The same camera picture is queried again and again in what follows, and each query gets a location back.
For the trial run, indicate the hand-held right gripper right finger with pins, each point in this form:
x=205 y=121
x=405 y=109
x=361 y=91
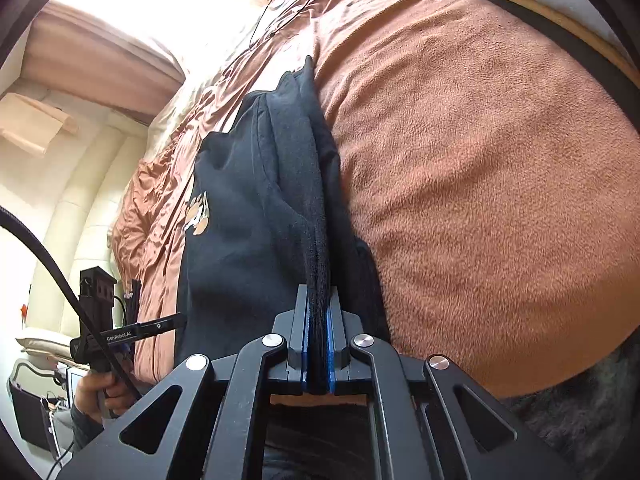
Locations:
x=331 y=355

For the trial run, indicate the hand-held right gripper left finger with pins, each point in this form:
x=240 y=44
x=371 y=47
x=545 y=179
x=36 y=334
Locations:
x=306 y=355

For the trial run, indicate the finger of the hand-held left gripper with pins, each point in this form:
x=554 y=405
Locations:
x=160 y=324

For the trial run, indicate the black printed T-shirt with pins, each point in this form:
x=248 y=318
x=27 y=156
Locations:
x=240 y=210

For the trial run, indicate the person's left forearm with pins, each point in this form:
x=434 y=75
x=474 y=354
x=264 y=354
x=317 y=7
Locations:
x=82 y=430

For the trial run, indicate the person's left hand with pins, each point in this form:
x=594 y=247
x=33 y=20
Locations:
x=92 y=391

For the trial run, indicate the cream padded headboard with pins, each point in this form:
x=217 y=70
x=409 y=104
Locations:
x=70 y=220

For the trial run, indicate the cream hanging cloth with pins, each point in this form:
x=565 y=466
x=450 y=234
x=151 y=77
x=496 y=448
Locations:
x=30 y=125

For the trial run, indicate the brown fleece blanket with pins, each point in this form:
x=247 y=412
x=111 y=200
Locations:
x=475 y=185

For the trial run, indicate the pink curtain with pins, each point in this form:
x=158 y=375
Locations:
x=100 y=60

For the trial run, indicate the person's grey patterned pants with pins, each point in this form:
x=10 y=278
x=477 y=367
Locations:
x=575 y=410

